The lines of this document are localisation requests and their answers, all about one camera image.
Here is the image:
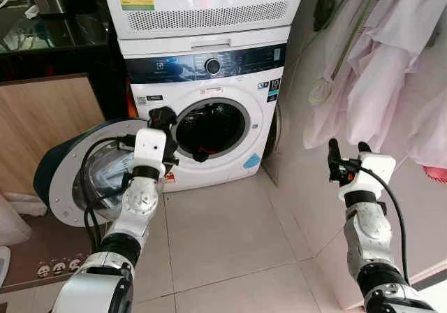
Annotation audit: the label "black garment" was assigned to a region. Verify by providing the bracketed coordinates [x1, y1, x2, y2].
[192, 142, 224, 163]

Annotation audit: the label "dark teal washer door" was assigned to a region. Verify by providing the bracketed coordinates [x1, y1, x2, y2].
[33, 117, 165, 226]

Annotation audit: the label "white front-load washing machine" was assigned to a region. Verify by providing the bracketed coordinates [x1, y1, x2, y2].
[117, 25, 287, 191]

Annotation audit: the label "white pink hanging clothes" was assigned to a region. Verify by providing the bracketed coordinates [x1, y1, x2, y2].
[304, 0, 447, 170]

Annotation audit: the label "white mesh laundry bag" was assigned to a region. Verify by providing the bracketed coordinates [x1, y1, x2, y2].
[307, 0, 381, 108]

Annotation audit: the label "round silver control dial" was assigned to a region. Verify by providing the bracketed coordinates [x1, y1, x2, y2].
[205, 57, 223, 75]

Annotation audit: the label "red plastic basket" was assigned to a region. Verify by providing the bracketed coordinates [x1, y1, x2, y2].
[421, 165, 447, 184]

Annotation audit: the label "light blue washer sticker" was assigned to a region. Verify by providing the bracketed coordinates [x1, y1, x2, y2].
[242, 152, 262, 170]

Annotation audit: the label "wooden cabinet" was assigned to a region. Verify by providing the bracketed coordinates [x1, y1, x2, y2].
[0, 74, 105, 202]

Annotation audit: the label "black glossy counter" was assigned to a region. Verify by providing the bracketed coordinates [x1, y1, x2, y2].
[0, 13, 130, 83]

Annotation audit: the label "dark green hanging item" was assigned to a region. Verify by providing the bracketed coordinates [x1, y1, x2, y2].
[313, 0, 336, 33]

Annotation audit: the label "brown panda floor mat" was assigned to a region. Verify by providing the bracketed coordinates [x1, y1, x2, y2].
[0, 212, 105, 293]

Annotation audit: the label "white plastic bag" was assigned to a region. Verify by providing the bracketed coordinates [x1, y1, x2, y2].
[0, 194, 32, 247]

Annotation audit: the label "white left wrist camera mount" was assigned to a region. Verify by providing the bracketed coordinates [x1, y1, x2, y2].
[133, 128, 168, 168]

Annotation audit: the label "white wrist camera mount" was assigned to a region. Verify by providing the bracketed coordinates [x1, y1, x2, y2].
[340, 154, 397, 201]
[133, 128, 168, 168]

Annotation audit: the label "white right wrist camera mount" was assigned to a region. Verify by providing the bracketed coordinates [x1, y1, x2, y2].
[340, 154, 397, 201]

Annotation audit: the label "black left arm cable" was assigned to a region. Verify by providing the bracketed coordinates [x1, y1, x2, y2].
[78, 135, 137, 254]

